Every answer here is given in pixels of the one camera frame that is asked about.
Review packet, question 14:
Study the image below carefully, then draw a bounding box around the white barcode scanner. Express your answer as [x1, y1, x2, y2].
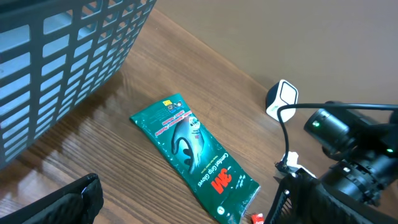
[266, 80, 299, 121]

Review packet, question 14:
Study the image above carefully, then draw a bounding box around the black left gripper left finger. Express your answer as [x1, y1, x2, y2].
[1, 173, 104, 224]

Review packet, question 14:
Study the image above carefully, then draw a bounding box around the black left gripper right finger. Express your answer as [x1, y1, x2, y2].
[264, 171, 397, 224]

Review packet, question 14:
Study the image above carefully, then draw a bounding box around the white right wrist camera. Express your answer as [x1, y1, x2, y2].
[274, 152, 316, 179]

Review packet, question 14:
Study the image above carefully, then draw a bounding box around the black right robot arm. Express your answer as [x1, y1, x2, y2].
[303, 107, 397, 206]

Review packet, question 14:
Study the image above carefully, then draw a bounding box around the green 3M gloves package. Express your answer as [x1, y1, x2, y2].
[130, 93, 261, 223]

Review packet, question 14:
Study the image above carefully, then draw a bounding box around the grey plastic mesh basket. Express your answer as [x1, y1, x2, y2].
[1, 0, 156, 167]

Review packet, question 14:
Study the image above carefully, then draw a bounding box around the red stick sachet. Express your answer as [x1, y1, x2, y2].
[251, 213, 265, 224]

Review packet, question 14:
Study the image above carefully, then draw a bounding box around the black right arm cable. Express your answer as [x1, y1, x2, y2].
[274, 102, 398, 172]

